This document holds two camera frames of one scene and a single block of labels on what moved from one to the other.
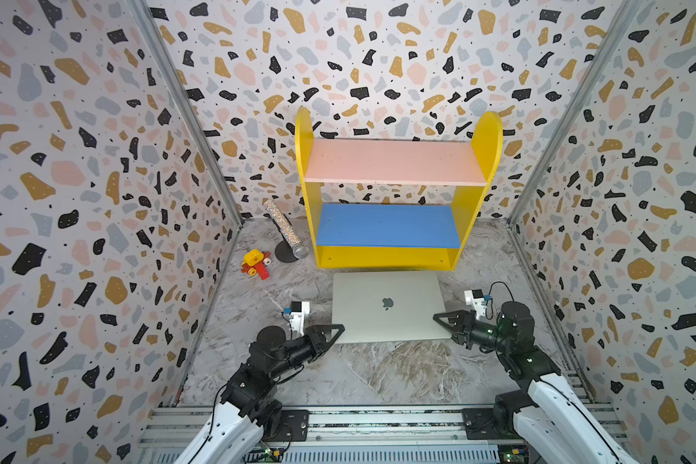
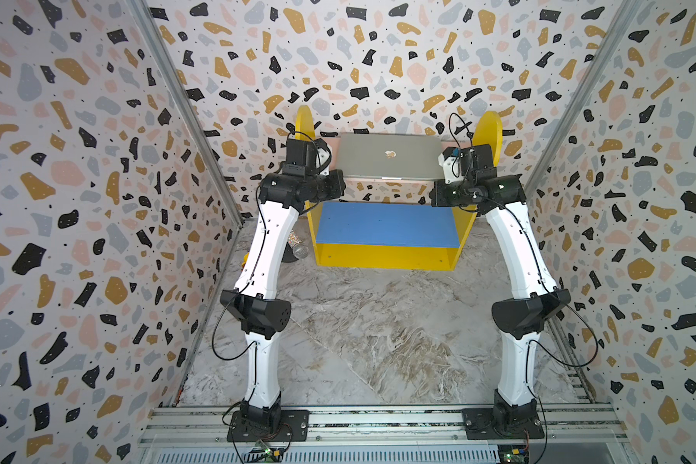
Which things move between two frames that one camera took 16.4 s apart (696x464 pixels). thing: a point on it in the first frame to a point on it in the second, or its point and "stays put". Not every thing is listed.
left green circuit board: (263, 455) stays put
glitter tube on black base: (293, 247) stays put
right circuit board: (512, 453) stays put
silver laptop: (382, 306) to (390, 156)
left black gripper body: (302, 351) to (327, 188)
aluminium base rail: (357, 436) stays put
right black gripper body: (483, 335) to (449, 195)
